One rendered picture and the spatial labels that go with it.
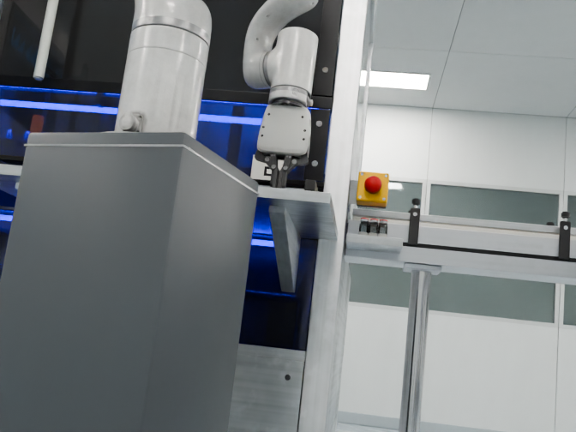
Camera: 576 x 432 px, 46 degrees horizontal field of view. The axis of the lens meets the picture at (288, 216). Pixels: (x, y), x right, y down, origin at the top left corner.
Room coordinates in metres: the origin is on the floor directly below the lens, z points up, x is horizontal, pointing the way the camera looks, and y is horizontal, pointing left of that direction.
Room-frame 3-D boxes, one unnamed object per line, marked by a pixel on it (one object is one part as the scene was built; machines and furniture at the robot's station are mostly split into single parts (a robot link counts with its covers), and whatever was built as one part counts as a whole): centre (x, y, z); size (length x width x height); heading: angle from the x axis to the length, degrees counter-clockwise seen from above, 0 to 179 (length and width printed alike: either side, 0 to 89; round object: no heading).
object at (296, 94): (1.29, 0.02, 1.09); 0.09 x 0.08 x 0.03; 82
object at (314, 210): (1.43, 0.25, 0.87); 0.70 x 0.48 x 0.02; 83
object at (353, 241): (1.60, -0.21, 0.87); 0.14 x 0.13 x 0.02; 173
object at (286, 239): (1.39, 0.00, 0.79); 0.34 x 0.03 x 0.13; 173
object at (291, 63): (1.29, 0.03, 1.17); 0.09 x 0.08 x 0.13; 59
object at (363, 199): (1.56, -0.19, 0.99); 0.08 x 0.07 x 0.07; 173
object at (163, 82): (0.98, 0.21, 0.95); 0.19 x 0.19 x 0.18
